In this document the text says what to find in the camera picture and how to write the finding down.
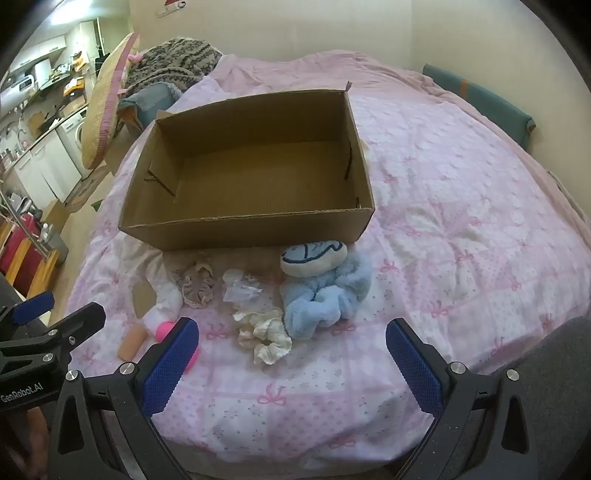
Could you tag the wall sticker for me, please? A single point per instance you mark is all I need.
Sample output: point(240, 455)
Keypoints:
point(171, 5)

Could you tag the grey knitted blanket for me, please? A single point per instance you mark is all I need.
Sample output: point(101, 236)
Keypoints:
point(175, 60)

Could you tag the metal rail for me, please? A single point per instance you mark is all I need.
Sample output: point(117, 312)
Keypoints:
point(23, 221)

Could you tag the white and blue plush toy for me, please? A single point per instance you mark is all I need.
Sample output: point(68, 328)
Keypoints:
point(314, 258)

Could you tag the teal pillow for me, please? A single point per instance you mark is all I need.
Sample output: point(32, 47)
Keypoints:
point(147, 99)

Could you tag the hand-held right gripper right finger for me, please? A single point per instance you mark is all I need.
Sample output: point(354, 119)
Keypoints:
point(413, 369)

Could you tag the brown cardboard box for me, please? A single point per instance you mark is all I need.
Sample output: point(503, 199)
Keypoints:
point(240, 175)

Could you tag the pink printed blanket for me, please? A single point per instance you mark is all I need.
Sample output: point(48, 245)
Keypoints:
point(461, 221)

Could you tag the teal headboard cushion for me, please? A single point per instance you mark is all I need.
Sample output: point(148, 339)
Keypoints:
point(485, 99)

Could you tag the red bag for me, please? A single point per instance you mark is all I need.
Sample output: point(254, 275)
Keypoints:
point(16, 249)

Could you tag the white kitchen appliance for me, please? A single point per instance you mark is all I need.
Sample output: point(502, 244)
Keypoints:
point(23, 83)

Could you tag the grey bin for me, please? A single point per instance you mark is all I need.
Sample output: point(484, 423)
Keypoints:
point(55, 244)

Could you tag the cream satin scrunchie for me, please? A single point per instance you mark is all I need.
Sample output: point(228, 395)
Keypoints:
point(265, 339)

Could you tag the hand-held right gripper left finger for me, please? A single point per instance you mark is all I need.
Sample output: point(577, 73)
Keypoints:
point(171, 364)

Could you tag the mauve lace scrunchie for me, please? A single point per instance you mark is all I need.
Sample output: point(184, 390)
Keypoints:
point(196, 286)

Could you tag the grey cloth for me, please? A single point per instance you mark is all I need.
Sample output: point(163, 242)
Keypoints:
point(563, 397)

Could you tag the yellow pillow with pink trim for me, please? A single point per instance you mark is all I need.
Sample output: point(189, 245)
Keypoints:
point(104, 106)

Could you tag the clear plastic bag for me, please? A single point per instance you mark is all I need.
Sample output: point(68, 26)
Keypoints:
point(242, 288)

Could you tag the wooden chair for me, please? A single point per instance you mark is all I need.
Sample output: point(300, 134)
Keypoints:
point(44, 272)

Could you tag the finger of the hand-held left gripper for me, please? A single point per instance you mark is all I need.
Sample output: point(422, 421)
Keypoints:
point(81, 318)
point(32, 307)

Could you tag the soft doll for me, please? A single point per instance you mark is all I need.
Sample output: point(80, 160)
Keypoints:
point(166, 300)

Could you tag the light blue plush toy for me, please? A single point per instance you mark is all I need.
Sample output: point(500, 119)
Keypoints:
point(314, 304)

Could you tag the white kitchen cabinet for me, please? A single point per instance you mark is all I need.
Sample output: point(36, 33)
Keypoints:
point(39, 170)

